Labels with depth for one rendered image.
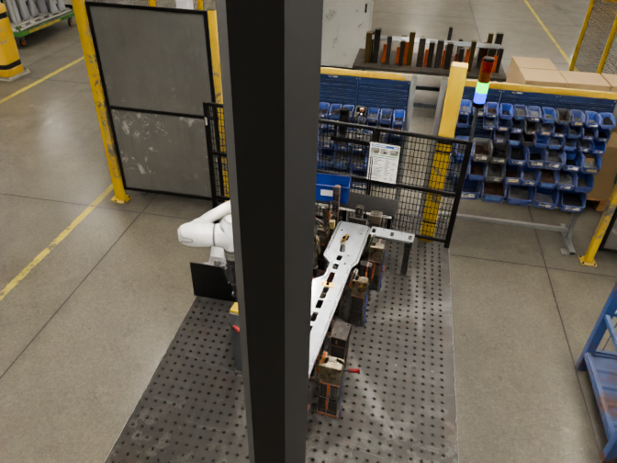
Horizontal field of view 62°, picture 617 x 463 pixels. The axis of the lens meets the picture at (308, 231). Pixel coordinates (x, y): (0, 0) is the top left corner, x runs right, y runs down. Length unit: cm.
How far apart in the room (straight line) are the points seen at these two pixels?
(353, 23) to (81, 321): 670
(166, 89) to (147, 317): 204
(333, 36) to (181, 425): 766
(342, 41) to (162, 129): 493
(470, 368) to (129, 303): 273
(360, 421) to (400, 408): 23
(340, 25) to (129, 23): 505
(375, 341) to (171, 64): 303
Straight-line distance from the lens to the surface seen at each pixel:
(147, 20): 487
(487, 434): 375
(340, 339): 264
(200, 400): 284
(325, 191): 360
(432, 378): 300
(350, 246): 327
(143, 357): 405
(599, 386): 405
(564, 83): 562
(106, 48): 515
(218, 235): 228
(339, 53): 946
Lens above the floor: 295
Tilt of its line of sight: 35 degrees down
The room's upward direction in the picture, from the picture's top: 2 degrees clockwise
